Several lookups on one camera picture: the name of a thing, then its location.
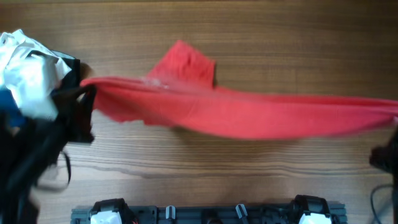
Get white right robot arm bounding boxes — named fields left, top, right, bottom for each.
left=369, top=128, right=397, bottom=224

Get red t-shirt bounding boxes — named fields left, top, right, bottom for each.
left=82, top=41, right=397, bottom=139

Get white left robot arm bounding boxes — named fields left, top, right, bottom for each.
left=1, top=85, right=96, bottom=223

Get blue folded garment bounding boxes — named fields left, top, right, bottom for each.
left=1, top=89, right=26, bottom=127

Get black folded garment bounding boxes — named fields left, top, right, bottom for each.
left=27, top=49, right=82, bottom=94

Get white printed t-shirt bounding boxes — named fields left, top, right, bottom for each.
left=1, top=29, right=72, bottom=120

